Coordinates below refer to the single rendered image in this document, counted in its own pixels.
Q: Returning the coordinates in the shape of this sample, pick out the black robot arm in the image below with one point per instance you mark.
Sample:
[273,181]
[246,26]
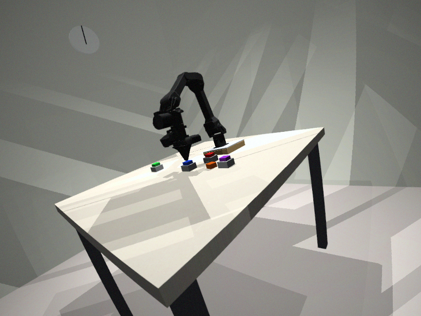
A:
[169,115]

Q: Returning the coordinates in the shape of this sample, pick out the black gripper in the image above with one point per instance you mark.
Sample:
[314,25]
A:
[184,143]

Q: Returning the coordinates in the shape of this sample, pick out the blue button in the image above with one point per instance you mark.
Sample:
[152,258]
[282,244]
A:
[188,166]

